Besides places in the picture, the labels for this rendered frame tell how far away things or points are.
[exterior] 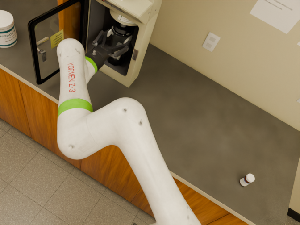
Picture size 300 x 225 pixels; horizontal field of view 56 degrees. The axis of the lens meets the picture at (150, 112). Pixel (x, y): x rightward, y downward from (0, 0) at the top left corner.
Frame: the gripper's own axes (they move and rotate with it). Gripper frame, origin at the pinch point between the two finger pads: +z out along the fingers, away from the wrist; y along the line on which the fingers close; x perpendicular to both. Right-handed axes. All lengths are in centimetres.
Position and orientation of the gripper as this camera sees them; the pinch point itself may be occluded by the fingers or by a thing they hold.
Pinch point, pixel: (120, 35)
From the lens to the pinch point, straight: 148.0
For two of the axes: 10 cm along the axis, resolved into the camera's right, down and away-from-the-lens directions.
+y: -8.4, -5.4, 0.9
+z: 4.9, -6.7, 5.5
